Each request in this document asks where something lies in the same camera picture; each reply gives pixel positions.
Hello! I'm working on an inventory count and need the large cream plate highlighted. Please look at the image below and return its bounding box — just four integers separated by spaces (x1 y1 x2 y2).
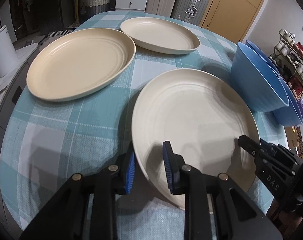
131 69 260 209

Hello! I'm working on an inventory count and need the large blue bowl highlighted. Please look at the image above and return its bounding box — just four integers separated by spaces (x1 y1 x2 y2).
230 42 289 112

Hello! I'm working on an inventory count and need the cream plate with ridges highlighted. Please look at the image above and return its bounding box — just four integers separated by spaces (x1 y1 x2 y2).
26 28 136 102

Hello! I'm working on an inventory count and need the small cream plate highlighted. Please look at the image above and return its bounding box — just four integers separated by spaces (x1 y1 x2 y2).
120 17 200 55

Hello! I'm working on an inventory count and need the cardboard box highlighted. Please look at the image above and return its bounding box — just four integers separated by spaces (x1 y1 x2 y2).
284 126 303 159

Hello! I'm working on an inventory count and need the shoe rack with shoes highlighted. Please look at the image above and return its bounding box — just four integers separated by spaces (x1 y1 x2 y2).
269 29 303 100

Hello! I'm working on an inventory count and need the grey side cabinet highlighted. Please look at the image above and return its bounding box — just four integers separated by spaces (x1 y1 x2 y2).
0 43 39 155

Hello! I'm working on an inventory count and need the wooden door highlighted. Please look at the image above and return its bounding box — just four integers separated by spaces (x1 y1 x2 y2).
199 0 264 43

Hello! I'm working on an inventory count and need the silver grey suitcase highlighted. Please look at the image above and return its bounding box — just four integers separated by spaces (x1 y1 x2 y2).
171 0 209 25

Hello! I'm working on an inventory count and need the white kettle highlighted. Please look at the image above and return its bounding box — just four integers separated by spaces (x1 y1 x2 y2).
0 25 19 77

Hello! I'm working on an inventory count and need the woven laundry basket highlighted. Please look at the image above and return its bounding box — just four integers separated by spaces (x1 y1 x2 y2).
84 0 110 17

